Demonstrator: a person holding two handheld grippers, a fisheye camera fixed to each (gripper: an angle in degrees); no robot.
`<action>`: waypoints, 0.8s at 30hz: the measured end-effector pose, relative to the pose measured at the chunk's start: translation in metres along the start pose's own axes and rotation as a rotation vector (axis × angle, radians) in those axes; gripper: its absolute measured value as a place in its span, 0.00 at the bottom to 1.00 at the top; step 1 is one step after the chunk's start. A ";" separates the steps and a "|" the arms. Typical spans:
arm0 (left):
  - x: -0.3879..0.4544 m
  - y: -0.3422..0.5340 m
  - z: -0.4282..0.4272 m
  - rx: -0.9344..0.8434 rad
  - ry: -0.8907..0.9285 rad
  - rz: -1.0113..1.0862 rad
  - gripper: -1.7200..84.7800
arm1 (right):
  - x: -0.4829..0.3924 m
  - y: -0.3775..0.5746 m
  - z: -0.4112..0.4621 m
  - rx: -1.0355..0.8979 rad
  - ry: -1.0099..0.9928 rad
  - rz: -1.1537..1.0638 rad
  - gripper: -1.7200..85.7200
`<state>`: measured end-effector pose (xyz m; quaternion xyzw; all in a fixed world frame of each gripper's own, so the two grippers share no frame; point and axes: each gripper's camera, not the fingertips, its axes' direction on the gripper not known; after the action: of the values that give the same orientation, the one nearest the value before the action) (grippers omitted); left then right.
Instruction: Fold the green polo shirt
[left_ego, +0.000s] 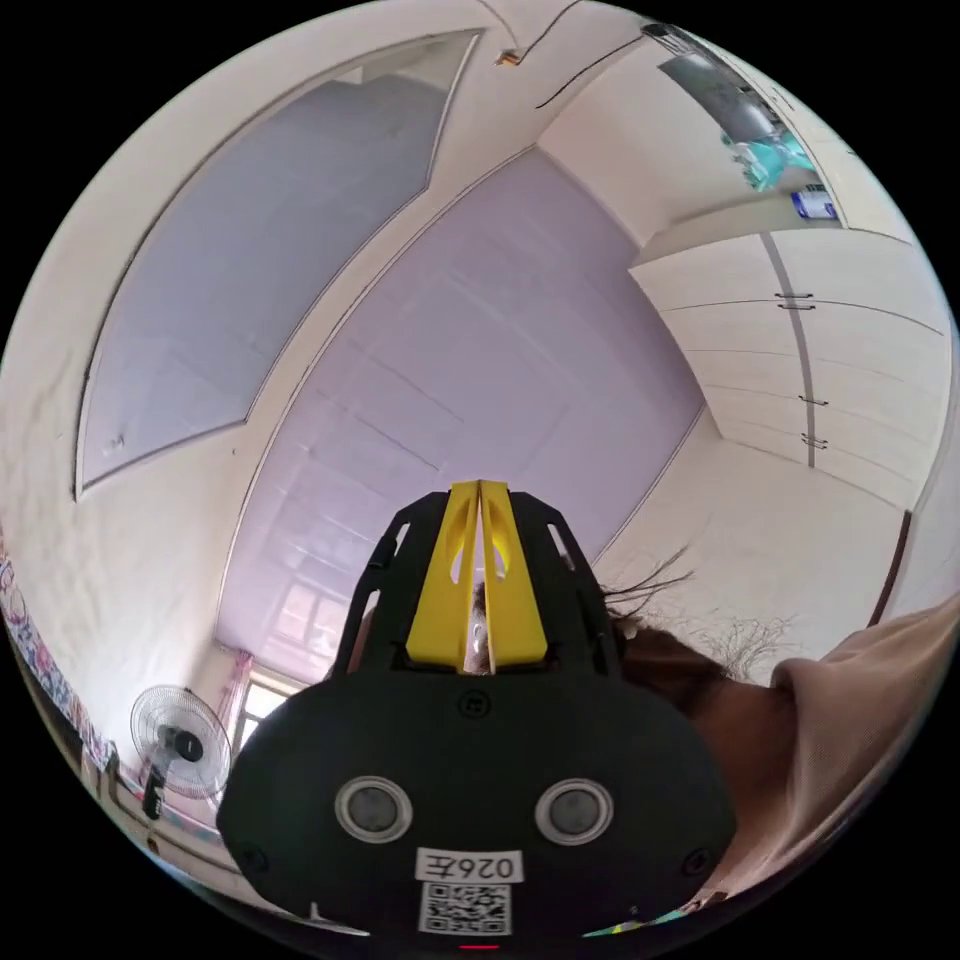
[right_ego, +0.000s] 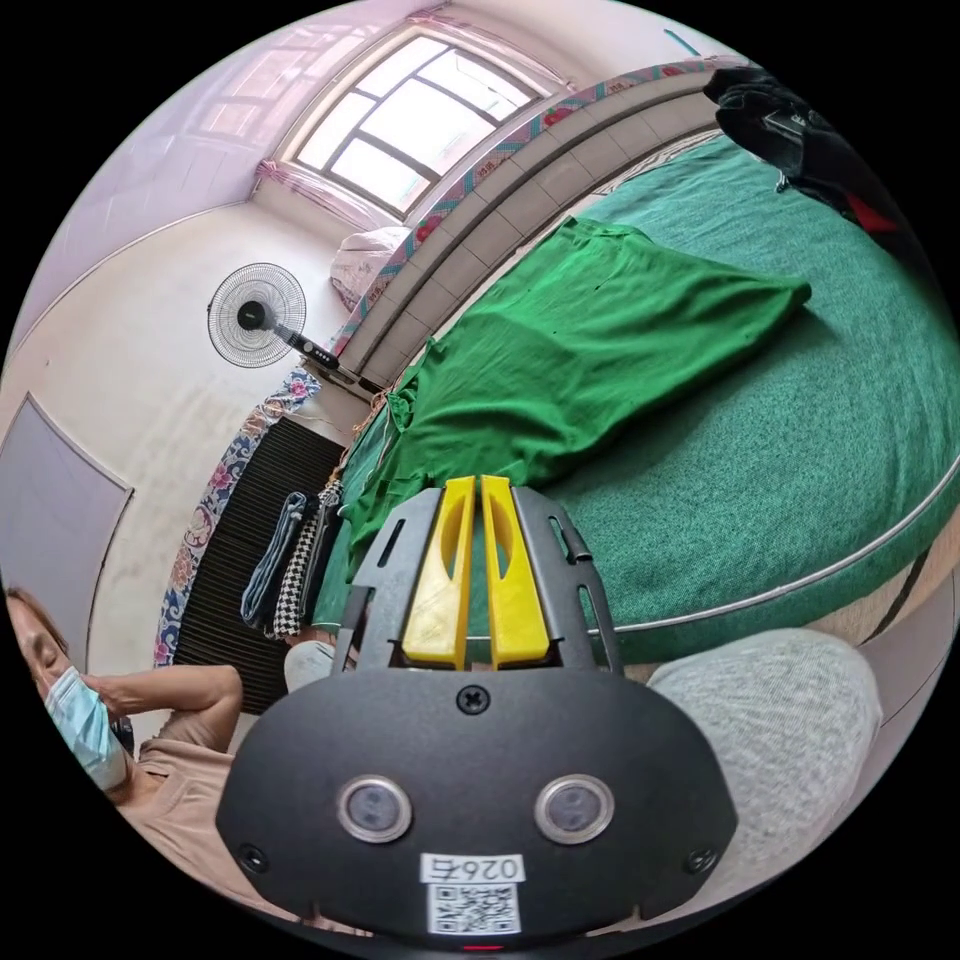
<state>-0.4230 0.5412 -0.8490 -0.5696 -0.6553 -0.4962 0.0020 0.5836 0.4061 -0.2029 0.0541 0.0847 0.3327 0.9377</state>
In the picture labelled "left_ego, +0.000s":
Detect white cupboard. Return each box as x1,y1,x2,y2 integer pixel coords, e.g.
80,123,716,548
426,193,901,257
628,224,955,511

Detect shelf with stored things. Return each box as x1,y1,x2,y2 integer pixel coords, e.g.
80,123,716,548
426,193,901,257
641,22,841,223

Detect pink curtain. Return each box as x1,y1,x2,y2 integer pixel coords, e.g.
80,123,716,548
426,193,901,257
217,650,256,751

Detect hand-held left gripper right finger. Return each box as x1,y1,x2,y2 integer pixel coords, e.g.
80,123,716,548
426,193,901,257
479,480,551,673

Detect person's body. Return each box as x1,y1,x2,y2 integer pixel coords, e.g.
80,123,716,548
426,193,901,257
352,551,960,901

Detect white standing fan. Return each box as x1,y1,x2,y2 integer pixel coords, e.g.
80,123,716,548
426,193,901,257
129,683,232,822

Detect window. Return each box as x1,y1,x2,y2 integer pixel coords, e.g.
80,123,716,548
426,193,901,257
238,671,310,755

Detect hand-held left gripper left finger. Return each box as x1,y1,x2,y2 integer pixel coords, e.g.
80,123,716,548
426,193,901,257
405,482,481,673

